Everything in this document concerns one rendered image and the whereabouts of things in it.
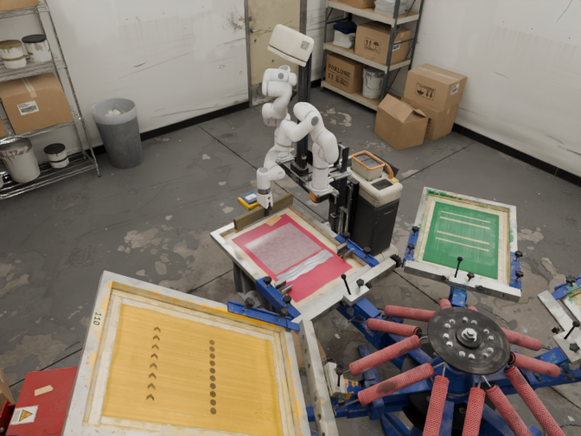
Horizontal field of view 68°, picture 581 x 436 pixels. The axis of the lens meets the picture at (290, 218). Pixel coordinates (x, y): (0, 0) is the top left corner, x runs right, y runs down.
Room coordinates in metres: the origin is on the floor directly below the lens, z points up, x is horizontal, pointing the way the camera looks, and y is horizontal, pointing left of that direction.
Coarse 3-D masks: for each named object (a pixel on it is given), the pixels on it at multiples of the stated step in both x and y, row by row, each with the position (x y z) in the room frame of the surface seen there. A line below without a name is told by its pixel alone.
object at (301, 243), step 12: (288, 216) 2.13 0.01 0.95; (264, 228) 2.01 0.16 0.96; (276, 228) 2.01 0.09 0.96; (288, 228) 2.01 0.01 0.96; (300, 228) 2.02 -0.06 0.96; (288, 240) 1.90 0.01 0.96; (300, 240) 1.91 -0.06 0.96; (312, 240) 1.91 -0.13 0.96; (300, 252) 1.81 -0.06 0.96; (312, 252) 1.81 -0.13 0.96; (324, 264) 1.72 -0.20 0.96; (336, 264) 1.72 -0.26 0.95; (348, 264) 1.72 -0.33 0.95; (324, 276) 1.62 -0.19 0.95; (336, 276) 1.63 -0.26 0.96
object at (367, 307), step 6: (360, 300) 1.39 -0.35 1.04; (366, 300) 1.39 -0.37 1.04; (360, 306) 1.35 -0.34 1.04; (366, 306) 1.35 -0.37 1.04; (372, 306) 1.35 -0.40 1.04; (360, 312) 1.34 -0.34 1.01; (366, 312) 1.32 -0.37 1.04; (372, 312) 1.32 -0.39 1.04; (378, 312) 1.32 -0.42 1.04; (366, 318) 1.31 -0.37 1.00
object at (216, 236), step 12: (300, 216) 2.13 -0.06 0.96; (312, 216) 2.09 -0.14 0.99; (228, 228) 1.96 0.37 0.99; (324, 228) 1.98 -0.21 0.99; (216, 240) 1.86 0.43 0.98; (336, 240) 1.88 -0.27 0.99; (228, 252) 1.76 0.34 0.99; (240, 264) 1.67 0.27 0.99; (252, 276) 1.58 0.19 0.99; (348, 276) 1.59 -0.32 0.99; (360, 276) 1.60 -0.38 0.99; (336, 288) 1.51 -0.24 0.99; (312, 300) 1.42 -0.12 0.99; (300, 312) 1.35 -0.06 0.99
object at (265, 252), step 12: (240, 240) 1.90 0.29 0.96; (252, 240) 1.90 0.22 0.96; (264, 240) 1.90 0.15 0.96; (276, 240) 1.90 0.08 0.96; (252, 252) 1.80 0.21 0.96; (264, 252) 1.80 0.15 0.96; (276, 252) 1.81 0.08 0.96; (288, 252) 1.81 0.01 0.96; (264, 264) 1.71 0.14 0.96; (276, 264) 1.71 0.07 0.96; (288, 264) 1.71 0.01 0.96; (276, 276) 1.62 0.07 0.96; (300, 276) 1.62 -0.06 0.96; (312, 276) 1.62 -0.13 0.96; (300, 288) 1.53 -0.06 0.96; (312, 288) 1.54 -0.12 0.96; (300, 300) 1.45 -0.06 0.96
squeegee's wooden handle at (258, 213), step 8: (272, 200) 2.05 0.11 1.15; (280, 200) 2.05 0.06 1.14; (288, 200) 2.09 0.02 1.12; (256, 208) 1.96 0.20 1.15; (264, 208) 1.97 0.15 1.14; (272, 208) 2.01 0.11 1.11; (240, 216) 1.89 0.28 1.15; (248, 216) 1.90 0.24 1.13; (256, 216) 1.94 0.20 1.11; (240, 224) 1.87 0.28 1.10
